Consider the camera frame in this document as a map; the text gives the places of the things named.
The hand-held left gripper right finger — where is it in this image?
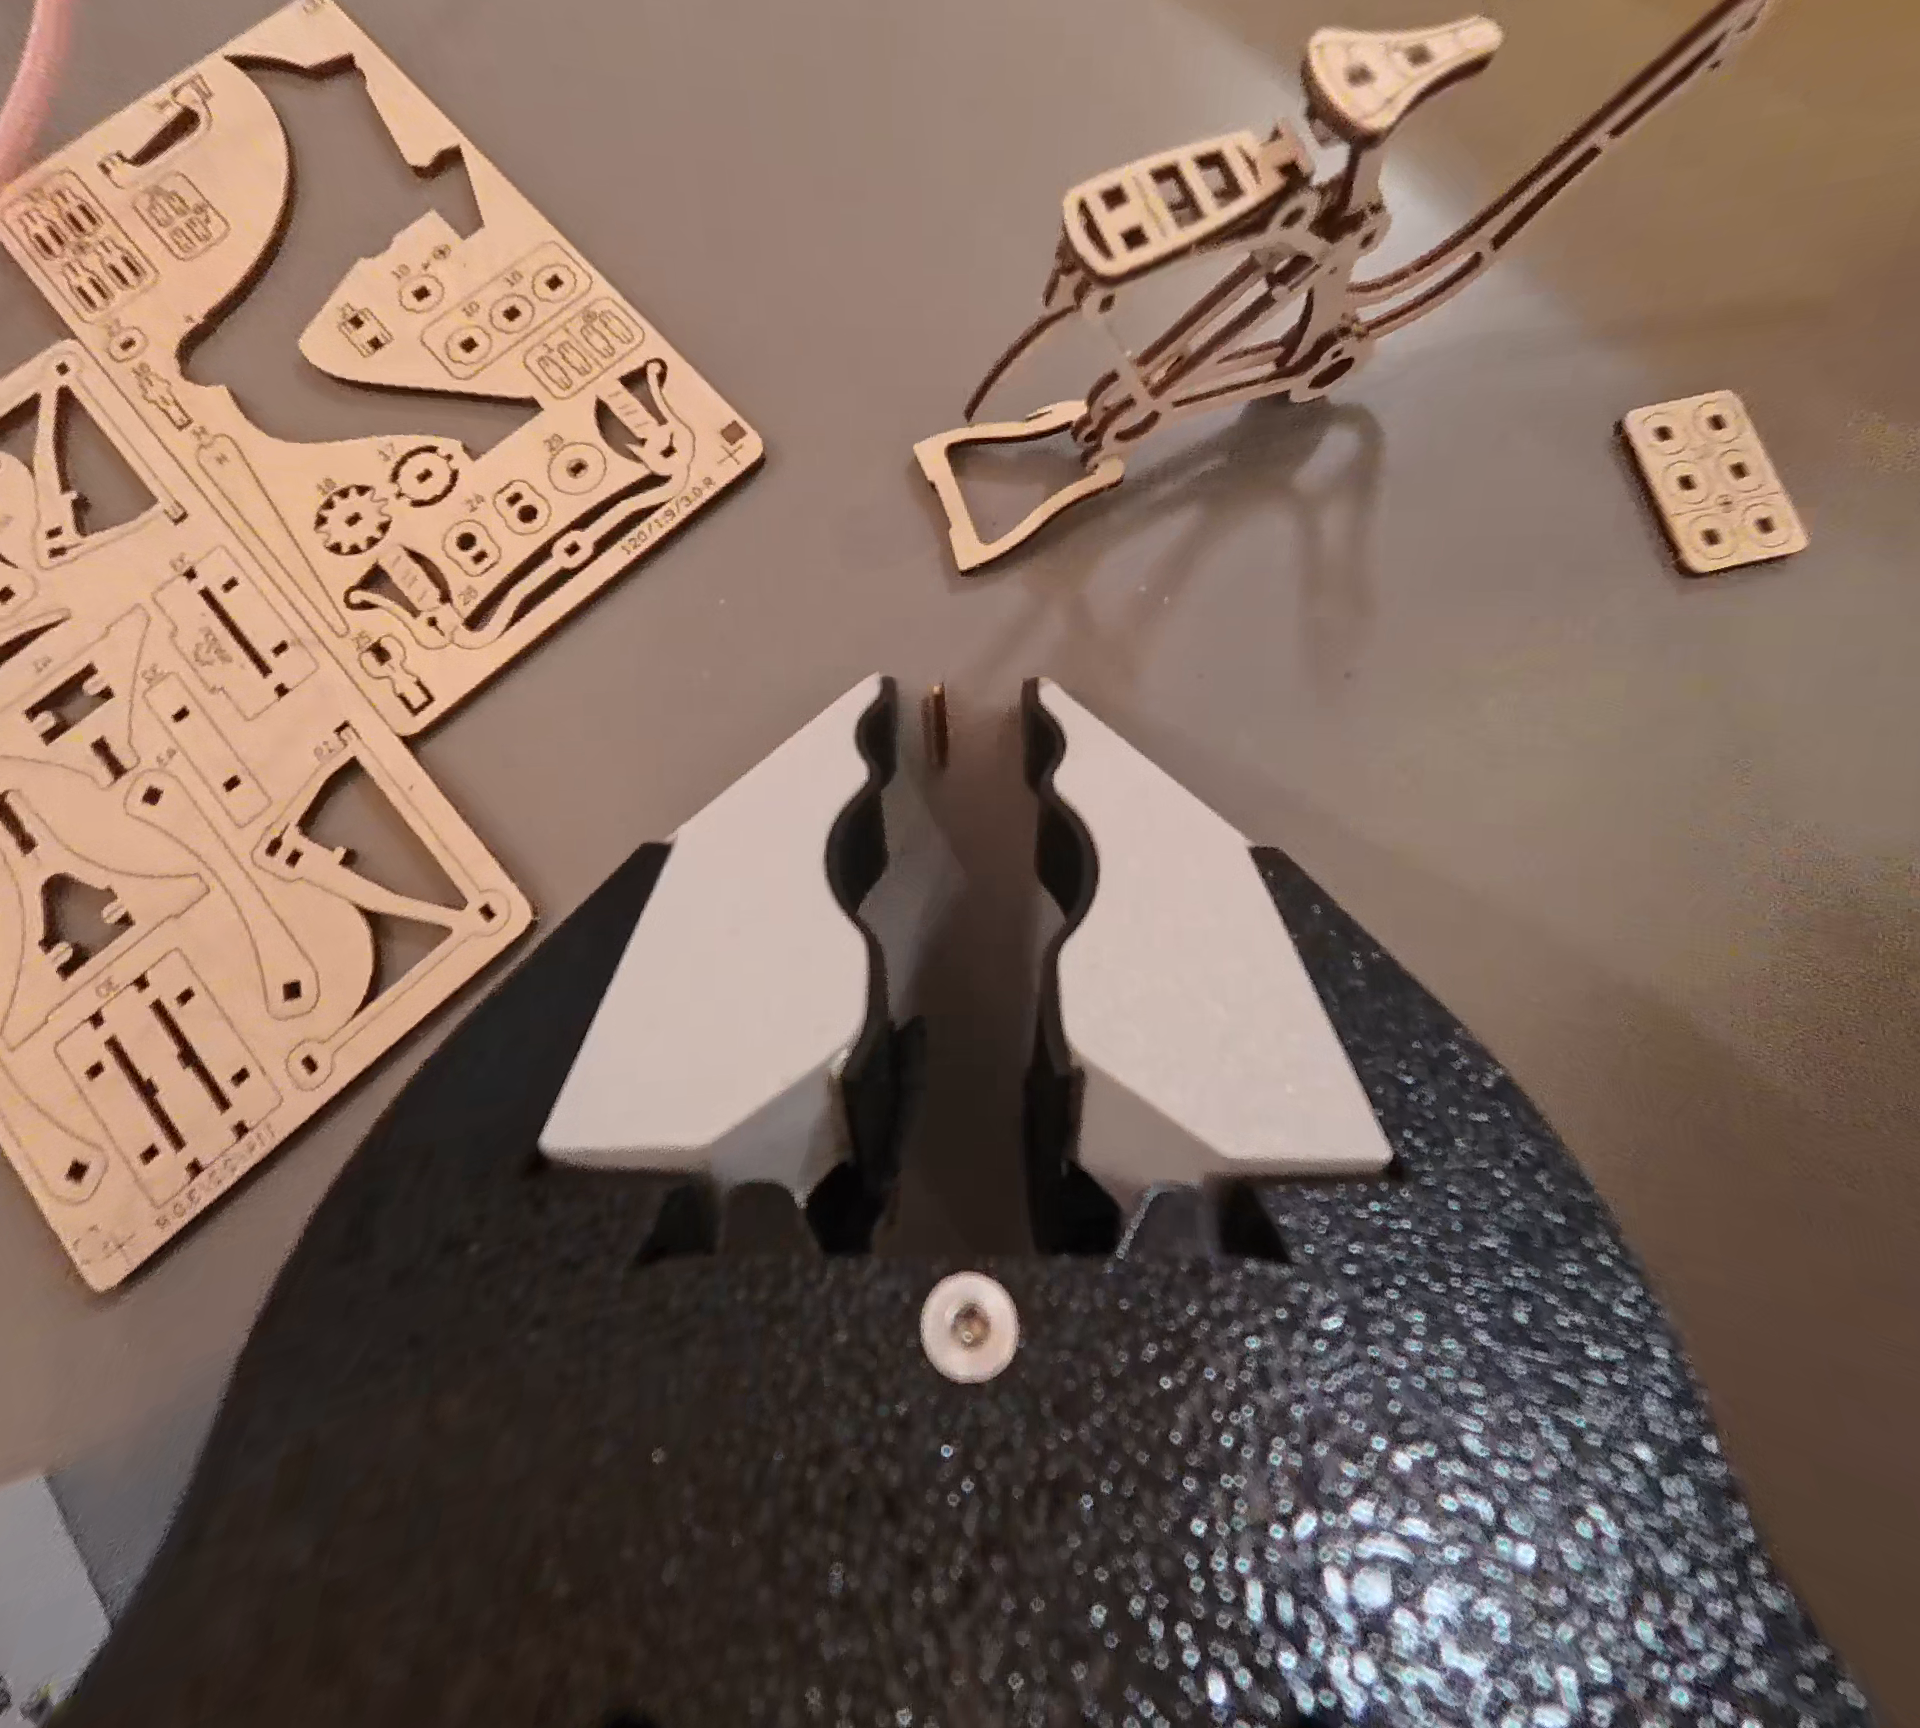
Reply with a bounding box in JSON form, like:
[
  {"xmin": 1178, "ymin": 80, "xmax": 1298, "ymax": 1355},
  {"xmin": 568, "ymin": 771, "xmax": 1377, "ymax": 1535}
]
[{"xmin": 1019, "ymin": 676, "xmax": 1400, "ymax": 1259}]

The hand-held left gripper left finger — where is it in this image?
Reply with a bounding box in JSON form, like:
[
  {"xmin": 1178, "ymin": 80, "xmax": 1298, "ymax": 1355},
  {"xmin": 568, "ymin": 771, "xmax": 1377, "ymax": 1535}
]
[{"xmin": 535, "ymin": 670, "xmax": 967, "ymax": 1256}]

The wooden parts sheet with triangles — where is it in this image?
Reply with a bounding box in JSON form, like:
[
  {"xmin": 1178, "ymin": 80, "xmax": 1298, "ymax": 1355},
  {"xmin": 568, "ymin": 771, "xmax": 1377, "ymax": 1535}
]
[{"xmin": 0, "ymin": 337, "xmax": 536, "ymax": 1294}]

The wooden parts sheet with gears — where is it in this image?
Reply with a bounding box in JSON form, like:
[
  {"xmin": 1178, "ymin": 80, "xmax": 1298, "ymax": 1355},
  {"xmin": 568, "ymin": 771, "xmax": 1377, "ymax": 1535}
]
[{"xmin": 0, "ymin": 0, "xmax": 767, "ymax": 740}]

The wooden bicycle model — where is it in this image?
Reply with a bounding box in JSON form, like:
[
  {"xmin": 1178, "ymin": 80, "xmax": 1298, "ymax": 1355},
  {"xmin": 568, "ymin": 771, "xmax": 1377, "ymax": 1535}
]
[{"xmin": 912, "ymin": 0, "xmax": 1801, "ymax": 580}]

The wooden piece with six holes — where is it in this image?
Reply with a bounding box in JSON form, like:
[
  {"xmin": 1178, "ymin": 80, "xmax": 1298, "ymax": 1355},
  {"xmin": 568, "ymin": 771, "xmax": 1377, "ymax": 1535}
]
[{"xmin": 1615, "ymin": 388, "xmax": 1809, "ymax": 580}]

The white box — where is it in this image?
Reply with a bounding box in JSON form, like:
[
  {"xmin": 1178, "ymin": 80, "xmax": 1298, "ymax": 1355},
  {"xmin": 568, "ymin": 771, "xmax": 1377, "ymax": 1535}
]
[{"xmin": 0, "ymin": 1474, "xmax": 114, "ymax": 1728}]

